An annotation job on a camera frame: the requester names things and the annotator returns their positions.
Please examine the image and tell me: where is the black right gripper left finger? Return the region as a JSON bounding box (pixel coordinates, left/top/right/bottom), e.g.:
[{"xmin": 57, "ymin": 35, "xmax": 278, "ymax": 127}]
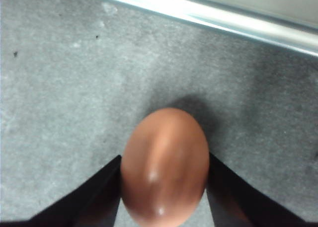
[{"xmin": 0, "ymin": 154, "xmax": 125, "ymax": 227}]

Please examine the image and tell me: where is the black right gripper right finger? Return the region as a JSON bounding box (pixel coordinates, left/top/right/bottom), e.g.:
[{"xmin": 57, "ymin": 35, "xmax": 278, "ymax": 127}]
[{"xmin": 205, "ymin": 152, "xmax": 318, "ymax": 227}]

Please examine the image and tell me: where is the brown egg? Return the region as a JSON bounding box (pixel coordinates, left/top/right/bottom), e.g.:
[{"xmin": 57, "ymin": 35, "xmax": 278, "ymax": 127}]
[{"xmin": 120, "ymin": 107, "xmax": 210, "ymax": 227}]

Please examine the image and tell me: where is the silver crumb tray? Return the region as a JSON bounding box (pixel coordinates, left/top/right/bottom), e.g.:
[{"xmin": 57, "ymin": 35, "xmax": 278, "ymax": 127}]
[{"xmin": 69, "ymin": 0, "xmax": 318, "ymax": 57}]

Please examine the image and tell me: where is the cream Toshiba toaster oven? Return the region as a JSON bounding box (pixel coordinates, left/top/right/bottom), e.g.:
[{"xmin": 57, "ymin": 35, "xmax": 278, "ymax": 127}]
[{"xmin": 154, "ymin": 0, "xmax": 318, "ymax": 30}]

